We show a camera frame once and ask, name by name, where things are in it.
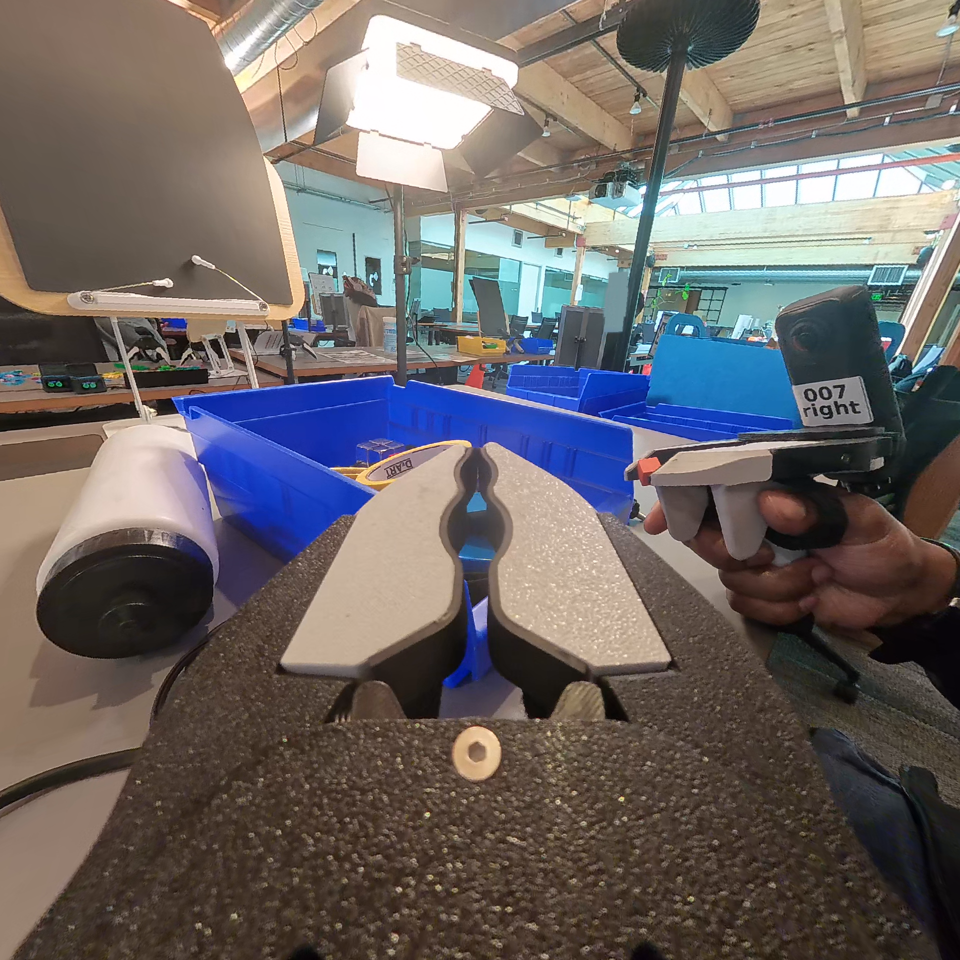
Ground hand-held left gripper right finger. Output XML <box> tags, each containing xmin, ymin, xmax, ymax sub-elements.
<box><xmin>478</xmin><ymin>441</ymin><xmax>674</xmax><ymax>717</ymax></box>

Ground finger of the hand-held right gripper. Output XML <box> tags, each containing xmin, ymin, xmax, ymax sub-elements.
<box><xmin>649</xmin><ymin>442</ymin><xmax>785</xmax><ymax>562</ymax></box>
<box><xmin>658</xmin><ymin>486</ymin><xmax>715</xmax><ymax>543</ymax></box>

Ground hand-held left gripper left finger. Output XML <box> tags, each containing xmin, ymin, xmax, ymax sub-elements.
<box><xmin>277</xmin><ymin>446</ymin><xmax>481</xmax><ymax>717</ymax></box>

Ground large blue plastic bin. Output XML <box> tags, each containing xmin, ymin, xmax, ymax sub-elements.
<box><xmin>174</xmin><ymin>375</ymin><xmax>637</xmax><ymax>687</ymax></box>

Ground person's right forearm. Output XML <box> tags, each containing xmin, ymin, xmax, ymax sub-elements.
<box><xmin>873</xmin><ymin>592</ymin><xmax>960</xmax><ymax>710</ymax></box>

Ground person's right hand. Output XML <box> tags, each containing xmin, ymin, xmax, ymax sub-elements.
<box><xmin>643</xmin><ymin>486</ymin><xmax>960</xmax><ymax>633</ymax></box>

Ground stacked low blue bins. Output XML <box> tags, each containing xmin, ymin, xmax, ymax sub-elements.
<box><xmin>600</xmin><ymin>401</ymin><xmax>796</xmax><ymax>444</ymax></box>

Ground blue bins in background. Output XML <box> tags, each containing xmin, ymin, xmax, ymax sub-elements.
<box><xmin>646</xmin><ymin>313</ymin><xmax>796</xmax><ymax>430</ymax></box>

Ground dark cloth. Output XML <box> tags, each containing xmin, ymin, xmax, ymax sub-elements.
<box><xmin>892</xmin><ymin>366</ymin><xmax>960</xmax><ymax>492</ymax></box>

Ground blue divided bin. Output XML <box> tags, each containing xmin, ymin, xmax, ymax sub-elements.
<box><xmin>506</xmin><ymin>365</ymin><xmax>652</xmax><ymax>419</ymax></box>

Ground black cabinet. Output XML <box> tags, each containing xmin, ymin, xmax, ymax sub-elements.
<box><xmin>555</xmin><ymin>303</ymin><xmax>606</xmax><ymax>374</ymax></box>

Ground long wooden desk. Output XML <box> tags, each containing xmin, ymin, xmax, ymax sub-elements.
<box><xmin>228</xmin><ymin>341</ymin><xmax>560</xmax><ymax>380</ymax></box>

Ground black chair base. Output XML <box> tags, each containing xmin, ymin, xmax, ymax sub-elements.
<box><xmin>783</xmin><ymin>611</ymin><xmax>864</xmax><ymax>705</ymax></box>

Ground white roll with black cap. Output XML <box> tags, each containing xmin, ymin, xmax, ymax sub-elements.
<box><xmin>36</xmin><ymin>423</ymin><xmax>220</xmax><ymax>661</ymax></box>

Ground brown jacket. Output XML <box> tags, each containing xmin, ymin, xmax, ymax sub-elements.
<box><xmin>343</xmin><ymin>275</ymin><xmax>385</xmax><ymax>348</ymax></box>

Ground black light stand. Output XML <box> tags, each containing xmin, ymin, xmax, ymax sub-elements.
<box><xmin>388</xmin><ymin>183</ymin><xmax>412</xmax><ymax>387</ymax></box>

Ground white board stand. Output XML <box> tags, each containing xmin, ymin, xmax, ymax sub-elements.
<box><xmin>101</xmin><ymin>315</ymin><xmax>189</xmax><ymax>440</ymax></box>

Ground person's leg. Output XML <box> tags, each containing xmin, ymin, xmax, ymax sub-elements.
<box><xmin>810</xmin><ymin>727</ymin><xmax>960</xmax><ymax>960</ymax></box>

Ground studio light panel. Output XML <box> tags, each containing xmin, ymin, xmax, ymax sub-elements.
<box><xmin>313</xmin><ymin>15</ymin><xmax>543</xmax><ymax>194</ymax></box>

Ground black board with wood rim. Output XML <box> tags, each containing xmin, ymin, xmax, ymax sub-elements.
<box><xmin>0</xmin><ymin>0</ymin><xmax>307</xmax><ymax>318</ymax></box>

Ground wooden post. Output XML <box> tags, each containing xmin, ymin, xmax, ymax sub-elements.
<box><xmin>896</xmin><ymin>217</ymin><xmax>960</xmax><ymax>541</ymax></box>

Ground silver duct with vent grille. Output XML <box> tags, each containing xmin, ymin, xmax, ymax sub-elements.
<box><xmin>652</xmin><ymin>262</ymin><xmax>925</xmax><ymax>290</ymax></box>

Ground white bar with cords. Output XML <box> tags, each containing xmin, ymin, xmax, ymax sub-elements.
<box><xmin>67</xmin><ymin>288</ymin><xmax>271</xmax><ymax>318</ymax></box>

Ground black cable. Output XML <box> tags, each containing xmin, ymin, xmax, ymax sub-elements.
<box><xmin>0</xmin><ymin>626</ymin><xmax>222</xmax><ymax>822</ymax></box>

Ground silver ventilation duct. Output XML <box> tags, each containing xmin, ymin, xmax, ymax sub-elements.
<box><xmin>217</xmin><ymin>0</ymin><xmax>361</xmax><ymax>76</ymax></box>

